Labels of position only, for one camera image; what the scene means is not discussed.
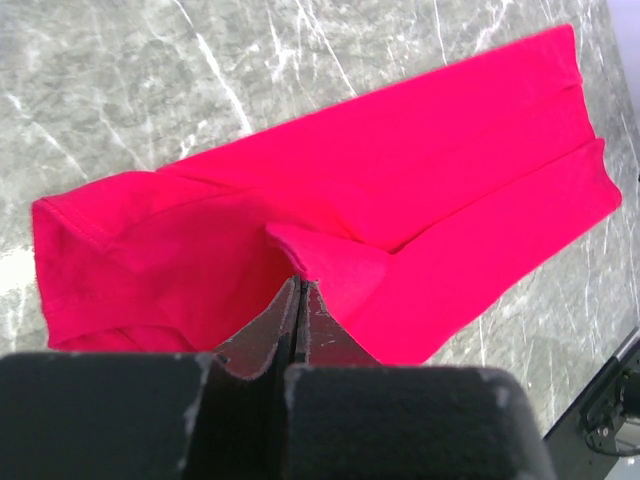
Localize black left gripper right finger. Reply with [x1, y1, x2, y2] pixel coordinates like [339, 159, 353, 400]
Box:
[284, 284, 555, 479]

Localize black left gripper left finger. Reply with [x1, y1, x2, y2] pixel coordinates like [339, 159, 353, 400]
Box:
[1, 278, 300, 479]

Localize red t-shirt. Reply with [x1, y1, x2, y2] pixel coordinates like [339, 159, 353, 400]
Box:
[32, 24, 622, 365]

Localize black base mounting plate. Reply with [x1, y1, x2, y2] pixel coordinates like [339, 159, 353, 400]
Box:
[544, 328, 639, 479]

